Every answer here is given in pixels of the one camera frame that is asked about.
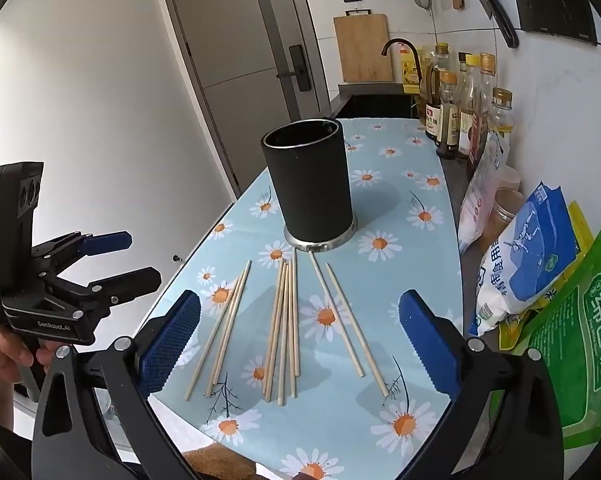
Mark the brown fuzzy object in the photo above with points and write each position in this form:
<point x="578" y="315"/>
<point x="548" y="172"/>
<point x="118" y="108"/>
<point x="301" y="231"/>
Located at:
<point x="220" y="465"/>

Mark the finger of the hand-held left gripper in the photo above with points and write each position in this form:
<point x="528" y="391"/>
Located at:
<point x="130" y="280"/>
<point x="105" y="242"/>

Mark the green sugar bag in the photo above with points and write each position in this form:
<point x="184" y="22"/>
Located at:
<point x="580" y="360"/>

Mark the dark kitchen sink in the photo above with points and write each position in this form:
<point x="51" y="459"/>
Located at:
<point x="375" y="105"/>

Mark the white and pink bag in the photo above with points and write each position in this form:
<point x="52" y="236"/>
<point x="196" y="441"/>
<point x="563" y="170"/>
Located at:
<point x="480" y="195"/>

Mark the blue and white salt bag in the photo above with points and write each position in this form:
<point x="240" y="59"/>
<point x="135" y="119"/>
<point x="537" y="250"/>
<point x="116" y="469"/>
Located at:
<point x="525" y="270"/>

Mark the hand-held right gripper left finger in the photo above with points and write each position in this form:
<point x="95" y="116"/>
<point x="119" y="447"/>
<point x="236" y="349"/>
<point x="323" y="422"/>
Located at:
<point x="170" y="345"/>

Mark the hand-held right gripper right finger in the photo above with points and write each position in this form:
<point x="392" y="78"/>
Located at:
<point x="428" y="340"/>

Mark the black curved faucet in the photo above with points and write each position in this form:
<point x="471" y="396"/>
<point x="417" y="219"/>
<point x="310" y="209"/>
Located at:
<point x="400" y="41"/>

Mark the black cylindrical utensil holder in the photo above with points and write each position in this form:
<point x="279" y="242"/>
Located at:
<point x="310" y="180"/>

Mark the yellow plastic bag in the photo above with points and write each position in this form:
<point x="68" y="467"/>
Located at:
<point x="582" y="230"/>

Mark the person's left hand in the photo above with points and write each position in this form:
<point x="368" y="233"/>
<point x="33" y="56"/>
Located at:
<point x="3" y="355"/>

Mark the row of condiment bottles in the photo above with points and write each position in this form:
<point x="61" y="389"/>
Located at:
<point x="466" y="120"/>

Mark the yellow oil jug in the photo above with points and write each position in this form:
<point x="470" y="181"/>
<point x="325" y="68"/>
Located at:
<point x="410" y="70"/>

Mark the grey door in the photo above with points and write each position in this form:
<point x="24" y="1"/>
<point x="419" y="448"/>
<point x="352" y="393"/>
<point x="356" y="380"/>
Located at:
<point x="230" y="35"/>

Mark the wooden cutting board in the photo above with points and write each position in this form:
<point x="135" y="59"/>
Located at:
<point x="363" y="50"/>

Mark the row of wooden chopsticks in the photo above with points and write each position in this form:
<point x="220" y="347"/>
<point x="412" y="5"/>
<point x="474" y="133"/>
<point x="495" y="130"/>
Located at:
<point x="284" y="330"/>

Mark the blue daisy print tablecloth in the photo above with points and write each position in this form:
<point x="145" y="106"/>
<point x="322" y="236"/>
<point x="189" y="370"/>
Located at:
<point x="380" y="185"/>

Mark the clear jar with brown contents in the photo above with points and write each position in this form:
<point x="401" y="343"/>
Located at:
<point x="502" y="210"/>

